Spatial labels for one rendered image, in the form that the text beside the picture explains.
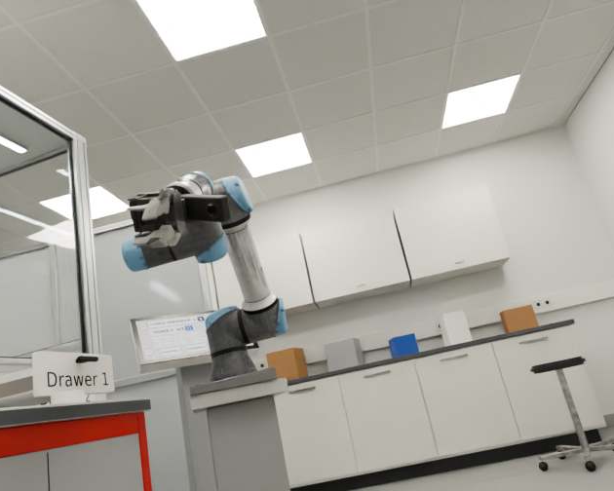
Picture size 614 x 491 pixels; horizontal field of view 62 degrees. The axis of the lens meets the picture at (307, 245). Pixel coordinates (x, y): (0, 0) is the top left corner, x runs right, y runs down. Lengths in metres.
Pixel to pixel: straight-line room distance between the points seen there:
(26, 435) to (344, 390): 3.43
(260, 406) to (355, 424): 2.73
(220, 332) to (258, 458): 0.39
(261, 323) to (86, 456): 0.70
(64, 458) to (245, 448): 0.62
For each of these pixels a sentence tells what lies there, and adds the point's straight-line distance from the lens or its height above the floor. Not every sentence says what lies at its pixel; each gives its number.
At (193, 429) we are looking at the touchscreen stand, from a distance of 2.36.
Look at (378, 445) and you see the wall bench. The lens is 4.27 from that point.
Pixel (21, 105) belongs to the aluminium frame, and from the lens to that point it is 2.30.
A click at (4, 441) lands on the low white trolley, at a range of 0.99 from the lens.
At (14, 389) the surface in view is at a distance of 1.51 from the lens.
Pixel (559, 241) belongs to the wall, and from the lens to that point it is 5.38.
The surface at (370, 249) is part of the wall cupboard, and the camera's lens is 4.76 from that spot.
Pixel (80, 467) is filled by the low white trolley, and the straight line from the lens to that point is 1.12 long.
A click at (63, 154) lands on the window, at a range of 2.40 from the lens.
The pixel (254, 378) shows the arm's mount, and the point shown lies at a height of 0.77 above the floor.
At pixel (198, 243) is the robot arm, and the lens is 1.11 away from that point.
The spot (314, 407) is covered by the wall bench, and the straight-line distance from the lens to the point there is 4.29.
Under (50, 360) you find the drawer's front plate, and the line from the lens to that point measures 1.48.
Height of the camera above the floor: 0.66
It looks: 17 degrees up
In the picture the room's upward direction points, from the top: 12 degrees counter-clockwise
